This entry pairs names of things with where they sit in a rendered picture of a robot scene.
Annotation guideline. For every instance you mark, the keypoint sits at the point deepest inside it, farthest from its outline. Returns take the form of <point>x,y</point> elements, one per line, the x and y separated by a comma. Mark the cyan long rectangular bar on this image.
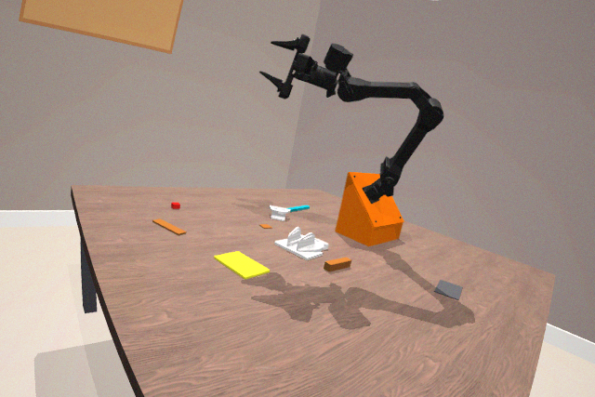
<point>299,208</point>

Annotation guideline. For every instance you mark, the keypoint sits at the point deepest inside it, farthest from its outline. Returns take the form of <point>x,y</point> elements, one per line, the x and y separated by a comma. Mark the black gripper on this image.
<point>301,46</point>

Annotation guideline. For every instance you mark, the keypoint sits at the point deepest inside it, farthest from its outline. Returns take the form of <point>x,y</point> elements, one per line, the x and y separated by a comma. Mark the yellow flat plate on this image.
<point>241,264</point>

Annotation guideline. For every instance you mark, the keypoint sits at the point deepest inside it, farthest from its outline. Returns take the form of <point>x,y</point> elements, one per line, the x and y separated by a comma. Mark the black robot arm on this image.
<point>350,89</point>

